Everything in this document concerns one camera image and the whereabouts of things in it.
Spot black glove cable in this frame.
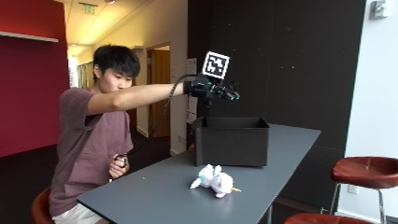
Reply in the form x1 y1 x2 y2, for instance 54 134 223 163
125 73 199 157

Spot black open box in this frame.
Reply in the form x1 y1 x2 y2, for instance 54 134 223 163
191 116 272 168

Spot red bar stool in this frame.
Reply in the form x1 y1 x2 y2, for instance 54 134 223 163
282 213 374 224
31 187 56 224
330 156 398 224

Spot wooden door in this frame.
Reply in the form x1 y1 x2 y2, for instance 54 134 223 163
147 46 172 139

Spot exit sign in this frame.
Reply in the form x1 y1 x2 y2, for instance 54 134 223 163
79 2 100 16

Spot white paper notice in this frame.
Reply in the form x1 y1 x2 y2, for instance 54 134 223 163
185 57 199 76

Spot small black handheld device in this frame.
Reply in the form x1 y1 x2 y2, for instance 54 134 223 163
113 154 129 169

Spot white unicorn soft toy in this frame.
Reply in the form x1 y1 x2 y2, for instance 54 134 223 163
189 163 243 199

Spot white marker cube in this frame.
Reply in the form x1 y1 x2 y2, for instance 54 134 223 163
200 50 232 80

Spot the person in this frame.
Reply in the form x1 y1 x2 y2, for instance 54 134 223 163
48 44 187 224

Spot wall-mounted grey device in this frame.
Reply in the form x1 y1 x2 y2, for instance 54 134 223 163
370 0 389 21

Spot white wall shelf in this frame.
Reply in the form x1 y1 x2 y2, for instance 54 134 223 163
0 31 60 44

